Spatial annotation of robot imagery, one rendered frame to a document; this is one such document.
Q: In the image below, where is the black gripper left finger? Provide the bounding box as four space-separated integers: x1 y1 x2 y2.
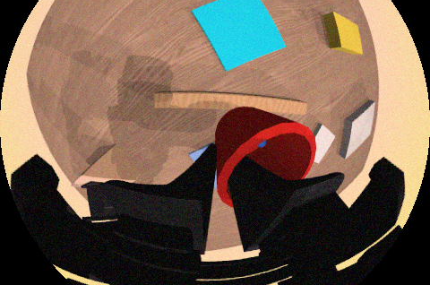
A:
101 144 218 255

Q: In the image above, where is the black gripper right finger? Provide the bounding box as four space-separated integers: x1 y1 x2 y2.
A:
227 155 345 252

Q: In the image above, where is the brown wooden flat bar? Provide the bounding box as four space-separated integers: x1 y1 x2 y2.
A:
153 91 308 116

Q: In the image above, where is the white square tile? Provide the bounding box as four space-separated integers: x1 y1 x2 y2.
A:
313 123 334 163

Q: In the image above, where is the white flat rectangular block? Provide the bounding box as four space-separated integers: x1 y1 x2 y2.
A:
340 99 375 160

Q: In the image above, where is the dark red cup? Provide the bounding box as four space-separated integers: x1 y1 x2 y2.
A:
215 106 316 207

